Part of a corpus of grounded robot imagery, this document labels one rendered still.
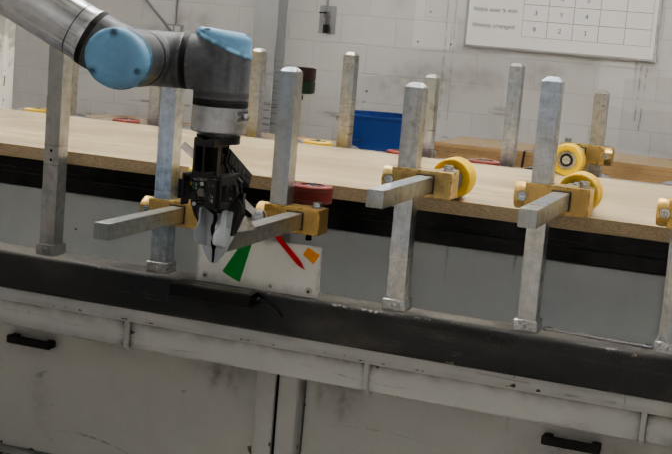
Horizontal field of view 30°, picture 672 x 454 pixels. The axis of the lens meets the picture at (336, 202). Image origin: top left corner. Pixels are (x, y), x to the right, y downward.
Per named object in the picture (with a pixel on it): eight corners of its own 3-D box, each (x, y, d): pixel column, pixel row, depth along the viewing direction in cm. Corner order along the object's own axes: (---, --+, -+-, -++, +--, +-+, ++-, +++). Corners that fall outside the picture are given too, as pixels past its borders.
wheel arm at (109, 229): (108, 245, 221) (109, 221, 220) (91, 243, 222) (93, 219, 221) (216, 218, 261) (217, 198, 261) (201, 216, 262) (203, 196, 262)
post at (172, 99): (162, 301, 252) (178, 62, 245) (147, 299, 253) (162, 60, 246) (170, 298, 255) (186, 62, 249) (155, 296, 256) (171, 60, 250)
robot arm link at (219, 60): (200, 26, 206) (260, 31, 205) (195, 102, 208) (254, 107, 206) (185, 25, 197) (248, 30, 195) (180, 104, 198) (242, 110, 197)
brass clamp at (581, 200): (587, 218, 219) (590, 190, 219) (511, 209, 224) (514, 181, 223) (592, 215, 225) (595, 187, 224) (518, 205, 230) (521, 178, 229)
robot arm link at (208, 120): (207, 102, 208) (260, 108, 205) (205, 132, 209) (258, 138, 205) (182, 104, 200) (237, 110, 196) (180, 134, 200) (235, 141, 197)
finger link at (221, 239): (200, 266, 203) (204, 210, 201) (216, 261, 208) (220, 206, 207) (218, 269, 202) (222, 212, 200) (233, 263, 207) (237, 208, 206)
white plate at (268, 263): (317, 299, 239) (321, 247, 238) (194, 279, 248) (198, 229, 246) (318, 298, 239) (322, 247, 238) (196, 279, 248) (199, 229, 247)
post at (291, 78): (277, 315, 243) (297, 67, 237) (261, 312, 244) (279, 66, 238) (284, 312, 246) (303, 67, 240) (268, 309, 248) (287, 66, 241)
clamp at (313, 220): (317, 236, 238) (319, 210, 237) (252, 227, 242) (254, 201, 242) (328, 233, 243) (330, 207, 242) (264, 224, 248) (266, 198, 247)
